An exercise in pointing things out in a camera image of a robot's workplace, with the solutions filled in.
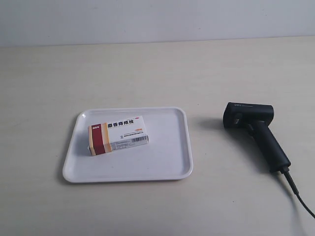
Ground black handheld barcode scanner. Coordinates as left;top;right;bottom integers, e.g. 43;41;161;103
222;102;291;173

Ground black scanner cable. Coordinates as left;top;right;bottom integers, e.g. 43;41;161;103
282;166;315;213

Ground white plastic tray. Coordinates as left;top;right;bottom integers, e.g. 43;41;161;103
62;107;193;183

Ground medicine box with red stripe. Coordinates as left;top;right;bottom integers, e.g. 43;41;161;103
88;116;149;156

